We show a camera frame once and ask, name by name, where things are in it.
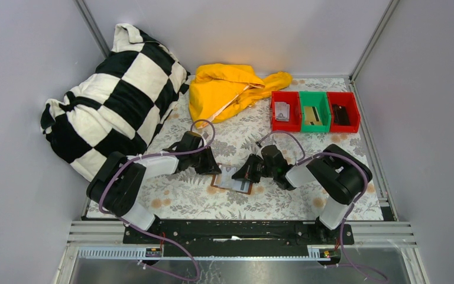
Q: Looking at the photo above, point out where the brown leather card holder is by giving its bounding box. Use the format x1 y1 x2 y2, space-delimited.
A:
211 163 253 195

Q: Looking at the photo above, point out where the gold card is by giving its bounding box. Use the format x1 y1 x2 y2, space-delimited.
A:
303 106 323 125

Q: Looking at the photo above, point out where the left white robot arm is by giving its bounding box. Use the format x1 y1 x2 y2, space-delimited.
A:
86 131 221 231

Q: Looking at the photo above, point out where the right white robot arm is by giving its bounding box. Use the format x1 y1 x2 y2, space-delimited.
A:
232 144 372 230

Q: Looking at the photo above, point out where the silver striped card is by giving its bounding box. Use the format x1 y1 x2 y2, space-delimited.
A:
232 180 251 193

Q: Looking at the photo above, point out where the silver diamond VIP card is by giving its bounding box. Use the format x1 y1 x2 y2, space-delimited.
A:
213 164 237 189

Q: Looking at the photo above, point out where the black card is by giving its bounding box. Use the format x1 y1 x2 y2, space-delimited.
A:
332 104 351 126

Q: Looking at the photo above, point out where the floral table mat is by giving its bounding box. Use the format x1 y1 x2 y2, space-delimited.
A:
138 99 367 220

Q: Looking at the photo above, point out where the yellow cloth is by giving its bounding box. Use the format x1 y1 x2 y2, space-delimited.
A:
189 63 293 129

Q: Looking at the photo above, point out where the left red bin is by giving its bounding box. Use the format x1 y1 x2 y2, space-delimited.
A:
270 91 302 133

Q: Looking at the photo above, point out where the red bin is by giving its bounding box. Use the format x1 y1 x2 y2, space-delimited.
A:
270 91 302 133
327 92 361 133

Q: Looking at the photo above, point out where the green bin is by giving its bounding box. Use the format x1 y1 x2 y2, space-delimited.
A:
299 91 332 133

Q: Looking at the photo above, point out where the black white checkered pillow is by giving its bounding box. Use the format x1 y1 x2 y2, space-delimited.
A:
40 23 189 180

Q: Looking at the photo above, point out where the right red bin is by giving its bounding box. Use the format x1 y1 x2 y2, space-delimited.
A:
327 92 361 133

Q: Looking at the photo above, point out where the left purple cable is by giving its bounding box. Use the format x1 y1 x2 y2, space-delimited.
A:
98 119 217 283

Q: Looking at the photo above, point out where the purple cable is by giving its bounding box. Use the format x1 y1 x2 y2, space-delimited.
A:
255 130 390 284
98 119 217 283

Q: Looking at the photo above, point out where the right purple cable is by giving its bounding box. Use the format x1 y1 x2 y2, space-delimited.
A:
255 130 390 284

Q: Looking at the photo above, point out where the aluminium frame rail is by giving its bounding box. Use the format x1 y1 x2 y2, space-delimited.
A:
348 221 417 248

